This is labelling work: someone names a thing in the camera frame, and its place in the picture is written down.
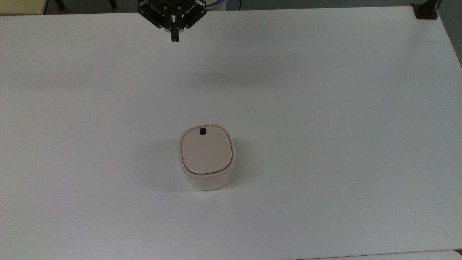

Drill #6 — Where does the cream desktop trash bin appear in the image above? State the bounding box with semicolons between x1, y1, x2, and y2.
178;124;237;191

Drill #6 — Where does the light wooden furniture panel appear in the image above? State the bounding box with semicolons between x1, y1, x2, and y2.
0;0;49;15

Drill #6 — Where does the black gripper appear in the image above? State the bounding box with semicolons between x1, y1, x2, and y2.
138;0;207;42

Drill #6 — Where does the cream trash bin lid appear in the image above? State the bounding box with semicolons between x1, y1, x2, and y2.
180;126;233;175

